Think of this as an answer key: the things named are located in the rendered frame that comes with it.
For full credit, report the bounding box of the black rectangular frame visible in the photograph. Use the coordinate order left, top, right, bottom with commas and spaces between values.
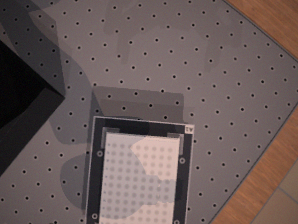
85, 116, 194, 224

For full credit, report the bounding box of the grey perforated base plate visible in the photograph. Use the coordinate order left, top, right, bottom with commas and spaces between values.
0, 0, 298, 224

